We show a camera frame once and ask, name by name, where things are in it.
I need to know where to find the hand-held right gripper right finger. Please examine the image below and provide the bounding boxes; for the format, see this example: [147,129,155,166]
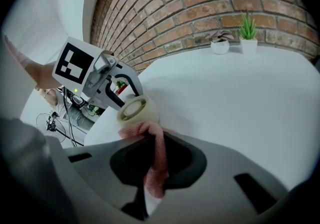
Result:
[162,133,208,191]

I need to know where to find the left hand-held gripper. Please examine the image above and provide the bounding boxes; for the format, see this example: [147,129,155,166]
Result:
[51,36,144,113]

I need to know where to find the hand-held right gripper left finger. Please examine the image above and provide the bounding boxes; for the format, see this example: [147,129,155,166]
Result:
[109,137,155,187]

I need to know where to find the pink cloth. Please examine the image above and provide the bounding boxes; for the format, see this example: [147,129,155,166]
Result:
[117,121,171,199]

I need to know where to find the small cream fan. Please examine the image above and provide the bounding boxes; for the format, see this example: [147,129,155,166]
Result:
[117,94,161,132]

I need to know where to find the person's left forearm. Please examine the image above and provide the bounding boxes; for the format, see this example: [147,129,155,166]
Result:
[3,35,64,92]

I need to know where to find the green plant in red pot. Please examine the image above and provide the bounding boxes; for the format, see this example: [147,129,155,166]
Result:
[114,80,128,95]

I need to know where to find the pink-leaved plant in round pot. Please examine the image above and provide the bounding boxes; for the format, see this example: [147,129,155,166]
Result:
[204,30,235,56]

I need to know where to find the green plant in square pot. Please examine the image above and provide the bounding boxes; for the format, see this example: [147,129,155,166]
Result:
[237,10,259,55]

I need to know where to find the black cable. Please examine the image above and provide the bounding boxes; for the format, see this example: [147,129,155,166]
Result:
[61,86,85,148]

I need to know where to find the wire-guard standing fan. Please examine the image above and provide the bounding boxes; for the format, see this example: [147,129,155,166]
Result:
[35,111,68,142]

